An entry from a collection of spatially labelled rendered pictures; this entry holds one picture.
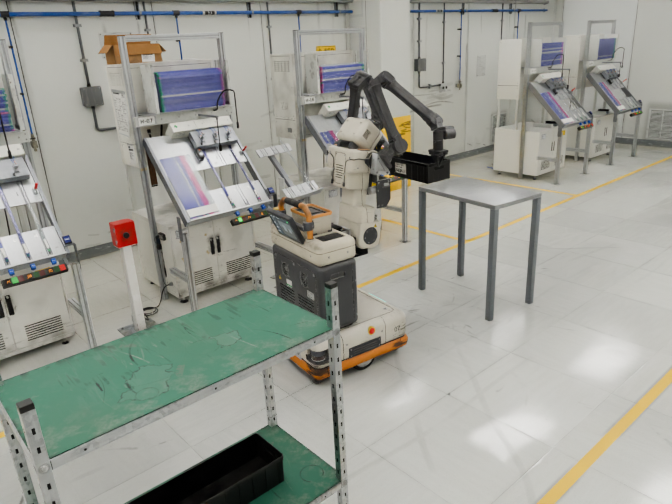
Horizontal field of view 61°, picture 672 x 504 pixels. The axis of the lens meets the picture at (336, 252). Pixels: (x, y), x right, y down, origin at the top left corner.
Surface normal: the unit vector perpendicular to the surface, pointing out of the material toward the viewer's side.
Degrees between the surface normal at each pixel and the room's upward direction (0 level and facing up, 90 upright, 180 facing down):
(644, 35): 90
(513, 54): 90
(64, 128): 90
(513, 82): 90
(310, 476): 0
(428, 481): 0
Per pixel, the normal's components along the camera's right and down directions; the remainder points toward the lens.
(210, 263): 0.66, 0.23
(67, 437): -0.05, -0.94
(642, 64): -0.75, 0.26
